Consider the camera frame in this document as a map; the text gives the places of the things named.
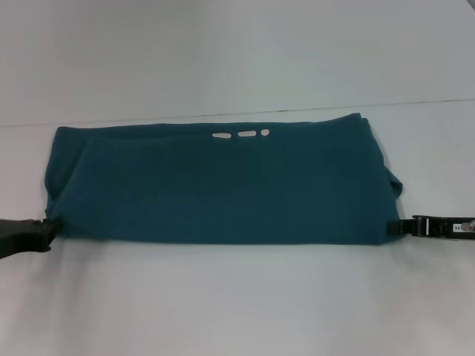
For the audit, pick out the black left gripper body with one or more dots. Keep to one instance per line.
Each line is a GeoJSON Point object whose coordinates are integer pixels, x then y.
{"type": "Point", "coordinates": [18, 235]}

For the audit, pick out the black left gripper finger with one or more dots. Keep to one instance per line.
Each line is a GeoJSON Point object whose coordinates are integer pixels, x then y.
{"type": "Point", "coordinates": [50, 231]}

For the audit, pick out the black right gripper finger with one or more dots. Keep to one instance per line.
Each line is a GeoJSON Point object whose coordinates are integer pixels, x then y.
{"type": "Point", "coordinates": [402, 226]}

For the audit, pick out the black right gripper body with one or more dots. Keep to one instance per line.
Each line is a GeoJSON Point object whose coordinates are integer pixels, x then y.
{"type": "Point", "coordinates": [449, 227]}

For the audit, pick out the teal blue shirt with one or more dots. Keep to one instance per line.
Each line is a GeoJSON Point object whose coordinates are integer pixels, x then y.
{"type": "Point", "coordinates": [230, 185]}

